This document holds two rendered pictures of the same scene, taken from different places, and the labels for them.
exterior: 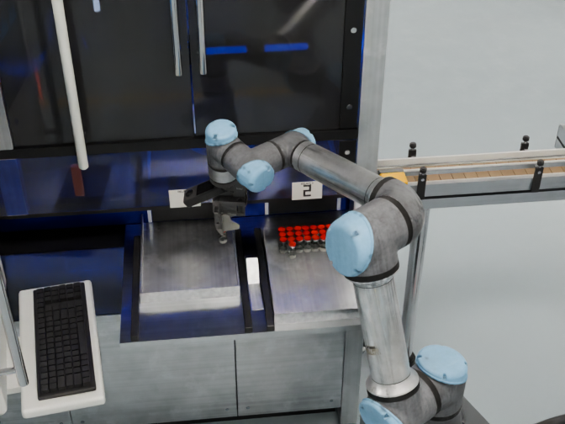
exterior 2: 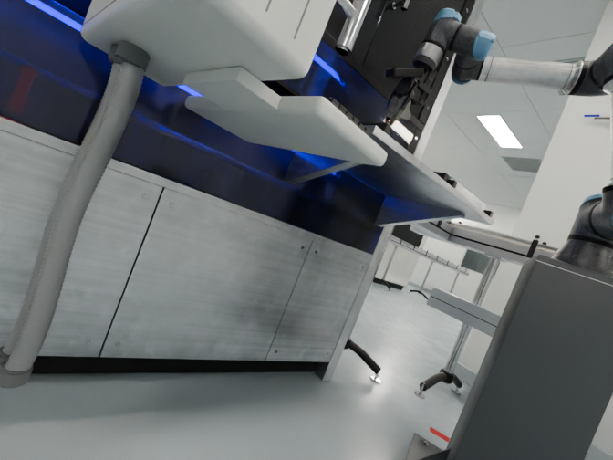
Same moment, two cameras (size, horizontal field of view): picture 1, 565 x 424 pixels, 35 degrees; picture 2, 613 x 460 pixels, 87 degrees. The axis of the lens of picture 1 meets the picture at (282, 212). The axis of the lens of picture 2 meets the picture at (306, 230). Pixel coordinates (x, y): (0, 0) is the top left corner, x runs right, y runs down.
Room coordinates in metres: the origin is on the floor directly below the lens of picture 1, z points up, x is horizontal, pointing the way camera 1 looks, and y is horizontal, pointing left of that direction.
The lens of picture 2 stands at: (1.02, 0.82, 0.63)
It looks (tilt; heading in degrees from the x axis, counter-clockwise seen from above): 1 degrees down; 327
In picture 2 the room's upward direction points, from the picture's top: 22 degrees clockwise
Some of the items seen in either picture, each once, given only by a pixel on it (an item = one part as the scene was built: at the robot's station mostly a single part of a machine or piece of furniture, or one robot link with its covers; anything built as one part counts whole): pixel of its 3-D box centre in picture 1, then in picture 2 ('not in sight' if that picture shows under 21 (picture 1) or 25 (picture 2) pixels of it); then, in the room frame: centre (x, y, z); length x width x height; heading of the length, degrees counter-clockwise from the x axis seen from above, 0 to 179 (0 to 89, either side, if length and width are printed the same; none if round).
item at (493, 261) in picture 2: not in sight; (469, 319); (1.98, -1.03, 0.46); 0.09 x 0.09 x 0.77; 6
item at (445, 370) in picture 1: (437, 378); (603, 220); (1.39, -0.35, 0.96); 0.13 x 0.12 x 0.14; 130
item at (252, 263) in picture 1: (255, 283); not in sight; (1.76, 0.07, 0.91); 0.14 x 0.03 x 0.06; 8
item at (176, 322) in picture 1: (251, 272); (383, 177); (1.85, 0.08, 0.87); 0.70 x 0.48 x 0.02; 96
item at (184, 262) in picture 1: (188, 252); not in sight; (1.90, 0.26, 0.90); 0.34 x 0.26 x 0.04; 6
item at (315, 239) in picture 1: (311, 243); not in sight; (1.93, -0.08, 0.90); 0.18 x 0.02 x 0.05; 96
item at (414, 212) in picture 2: not in sight; (415, 219); (1.87, -0.17, 0.80); 0.34 x 0.03 x 0.13; 6
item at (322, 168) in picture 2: not in sight; (326, 169); (1.81, 0.33, 0.80); 0.34 x 0.03 x 0.13; 6
